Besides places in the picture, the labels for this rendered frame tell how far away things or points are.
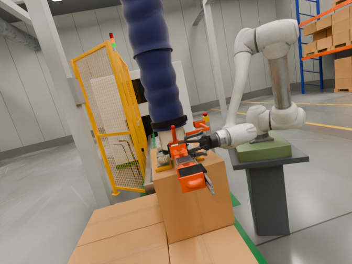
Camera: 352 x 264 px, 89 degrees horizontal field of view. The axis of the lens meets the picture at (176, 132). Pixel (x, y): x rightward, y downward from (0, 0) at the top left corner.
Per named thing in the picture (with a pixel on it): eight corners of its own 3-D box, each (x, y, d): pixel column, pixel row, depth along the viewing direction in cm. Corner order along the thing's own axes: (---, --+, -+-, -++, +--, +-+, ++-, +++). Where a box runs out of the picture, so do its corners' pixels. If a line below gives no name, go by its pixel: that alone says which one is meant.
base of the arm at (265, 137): (264, 132, 159) (263, 126, 158) (274, 140, 138) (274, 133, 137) (243, 135, 162) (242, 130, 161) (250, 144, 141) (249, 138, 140)
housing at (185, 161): (176, 168, 75) (174, 158, 74) (192, 164, 75) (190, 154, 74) (179, 175, 68) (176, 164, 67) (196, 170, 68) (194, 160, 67)
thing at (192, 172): (178, 181, 62) (175, 168, 61) (199, 176, 63) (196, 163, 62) (183, 194, 54) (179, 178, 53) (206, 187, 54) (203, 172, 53)
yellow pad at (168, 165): (155, 155, 134) (153, 149, 133) (167, 152, 135) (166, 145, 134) (155, 173, 101) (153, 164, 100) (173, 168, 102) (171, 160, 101)
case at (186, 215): (161, 191, 159) (150, 149, 151) (204, 179, 164) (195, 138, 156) (169, 244, 101) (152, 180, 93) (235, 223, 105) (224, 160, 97)
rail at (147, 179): (150, 143, 395) (147, 135, 391) (152, 143, 396) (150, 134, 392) (149, 203, 170) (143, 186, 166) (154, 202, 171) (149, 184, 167)
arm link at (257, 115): (249, 129, 158) (246, 105, 152) (273, 128, 147) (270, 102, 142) (244, 135, 145) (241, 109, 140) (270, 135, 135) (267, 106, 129)
